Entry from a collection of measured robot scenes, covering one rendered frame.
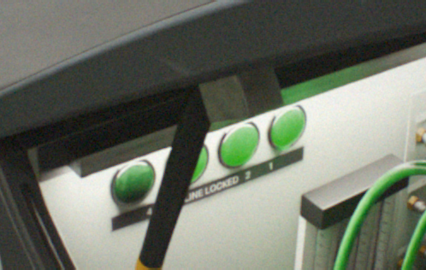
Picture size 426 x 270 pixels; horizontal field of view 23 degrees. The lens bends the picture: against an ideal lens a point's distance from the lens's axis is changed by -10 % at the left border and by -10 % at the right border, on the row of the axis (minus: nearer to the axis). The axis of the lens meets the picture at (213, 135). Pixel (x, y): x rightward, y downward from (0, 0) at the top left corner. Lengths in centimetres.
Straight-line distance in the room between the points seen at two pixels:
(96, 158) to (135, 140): 4
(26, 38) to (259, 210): 31
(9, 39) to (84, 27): 8
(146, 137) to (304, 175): 25
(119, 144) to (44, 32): 16
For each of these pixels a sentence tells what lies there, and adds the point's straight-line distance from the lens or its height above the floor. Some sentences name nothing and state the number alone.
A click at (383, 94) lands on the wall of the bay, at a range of 121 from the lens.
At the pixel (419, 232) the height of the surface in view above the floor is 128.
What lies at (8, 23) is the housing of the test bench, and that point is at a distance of 110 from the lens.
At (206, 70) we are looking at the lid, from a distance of 54.
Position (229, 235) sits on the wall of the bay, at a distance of 114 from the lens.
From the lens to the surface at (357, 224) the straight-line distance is 110.
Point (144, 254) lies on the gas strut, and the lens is 76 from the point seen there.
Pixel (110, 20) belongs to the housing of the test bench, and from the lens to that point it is 107.
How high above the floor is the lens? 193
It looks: 30 degrees down
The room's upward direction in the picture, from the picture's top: straight up
